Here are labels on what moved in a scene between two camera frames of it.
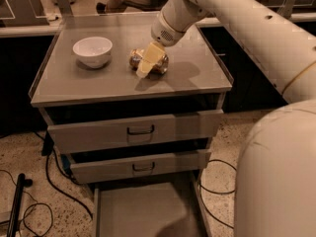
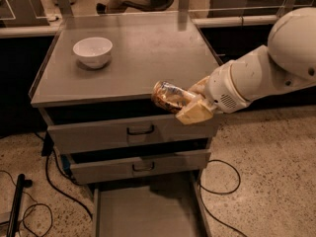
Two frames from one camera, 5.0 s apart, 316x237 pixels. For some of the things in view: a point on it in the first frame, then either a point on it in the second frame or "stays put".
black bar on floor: x=22 y=183 stays put
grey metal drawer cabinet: x=140 y=142 stays put
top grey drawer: x=89 y=127 stays put
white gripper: x=163 y=32 -> x=219 y=89
